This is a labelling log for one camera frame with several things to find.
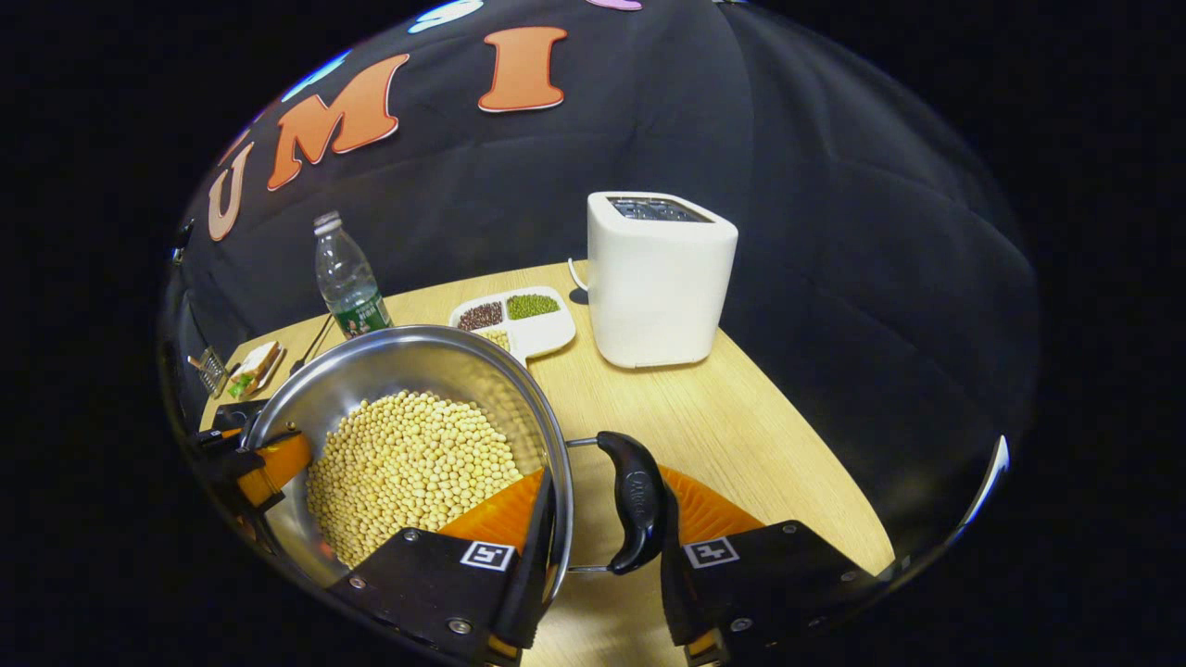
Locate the sandwich with greens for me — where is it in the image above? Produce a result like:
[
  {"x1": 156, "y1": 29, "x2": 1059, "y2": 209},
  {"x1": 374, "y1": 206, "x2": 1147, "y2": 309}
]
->
[{"x1": 229, "y1": 341, "x2": 282, "y2": 399}]

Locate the white toaster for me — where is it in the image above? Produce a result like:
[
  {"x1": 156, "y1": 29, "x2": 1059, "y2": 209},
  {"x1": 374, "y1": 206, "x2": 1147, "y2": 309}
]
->
[{"x1": 587, "y1": 191, "x2": 739, "y2": 370}]

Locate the small wooden tray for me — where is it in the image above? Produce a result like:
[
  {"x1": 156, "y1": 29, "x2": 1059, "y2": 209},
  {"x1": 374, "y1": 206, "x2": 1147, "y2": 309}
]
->
[{"x1": 227, "y1": 345, "x2": 288, "y2": 401}]

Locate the white divided dish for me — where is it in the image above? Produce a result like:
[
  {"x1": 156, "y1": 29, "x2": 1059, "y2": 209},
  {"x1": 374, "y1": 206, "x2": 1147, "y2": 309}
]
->
[{"x1": 449, "y1": 285, "x2": 577, "y2": 364}]

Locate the clear plastic water bottle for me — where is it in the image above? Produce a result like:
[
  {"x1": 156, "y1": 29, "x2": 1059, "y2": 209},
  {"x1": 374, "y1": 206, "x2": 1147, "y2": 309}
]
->
[{"x1": 313, "y1": 210, "x2": 394, "y2": 339}]

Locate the black long-handled spoon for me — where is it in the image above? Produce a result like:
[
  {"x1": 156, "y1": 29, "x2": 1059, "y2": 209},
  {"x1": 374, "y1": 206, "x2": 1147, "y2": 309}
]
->
[{"x1": 289, "y1": 313, "x2": 336, "y2": 376}]

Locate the large soybean pile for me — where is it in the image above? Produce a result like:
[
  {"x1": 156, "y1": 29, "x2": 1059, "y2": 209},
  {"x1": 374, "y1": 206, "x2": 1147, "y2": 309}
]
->
[{"x1": 306, "y1": 390, "x2": 524, "y2": 568}]

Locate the black induction cooktop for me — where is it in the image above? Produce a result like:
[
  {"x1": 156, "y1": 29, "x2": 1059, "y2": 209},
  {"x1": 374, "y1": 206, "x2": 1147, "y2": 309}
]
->
[{"x1": 208, "y1": 398, "x2": 274, "y2": 432}]

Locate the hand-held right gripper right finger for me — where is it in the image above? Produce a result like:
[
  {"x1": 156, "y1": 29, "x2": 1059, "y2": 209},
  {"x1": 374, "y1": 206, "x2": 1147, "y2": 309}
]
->
[{"x1": 656, "y1": 463, "x2": 881, "y2": 667}]

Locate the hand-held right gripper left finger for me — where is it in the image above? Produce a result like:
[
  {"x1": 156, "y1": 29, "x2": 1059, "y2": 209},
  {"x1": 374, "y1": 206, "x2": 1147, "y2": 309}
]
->
[{"x1": 326, "y1": 466, "x2": 559, "y2": 667}]

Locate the stainless steel pot black handle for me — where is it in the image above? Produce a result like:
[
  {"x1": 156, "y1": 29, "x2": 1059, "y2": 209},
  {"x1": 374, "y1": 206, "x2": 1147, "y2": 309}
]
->
[{"x1": 241, "y1": 324, "x2": 668, "y2": 608}]

